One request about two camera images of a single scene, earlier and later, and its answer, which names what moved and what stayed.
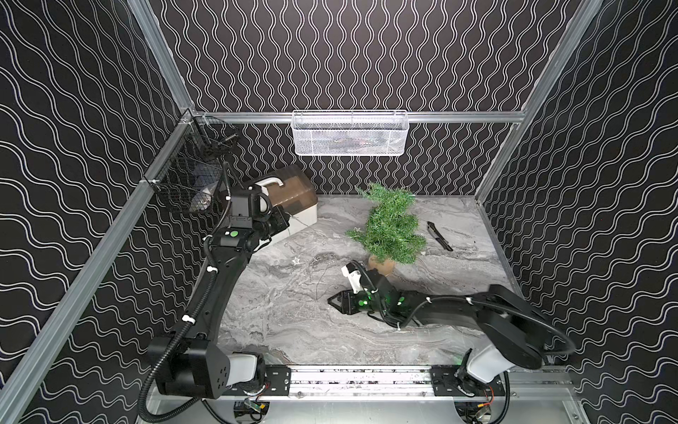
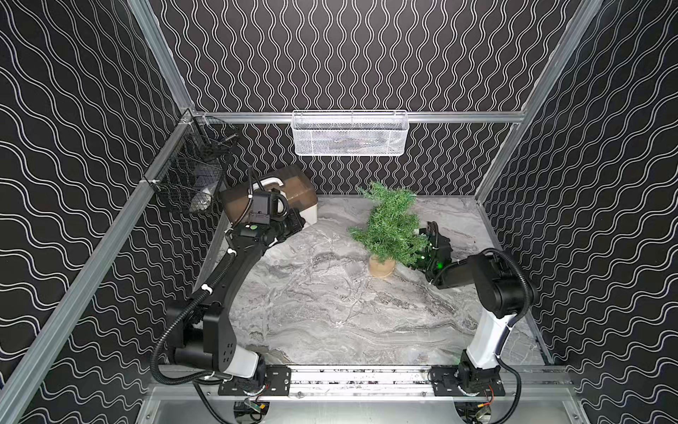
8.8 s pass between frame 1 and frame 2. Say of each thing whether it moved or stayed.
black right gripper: moved
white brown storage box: stayed
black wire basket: stayed
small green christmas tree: stayed
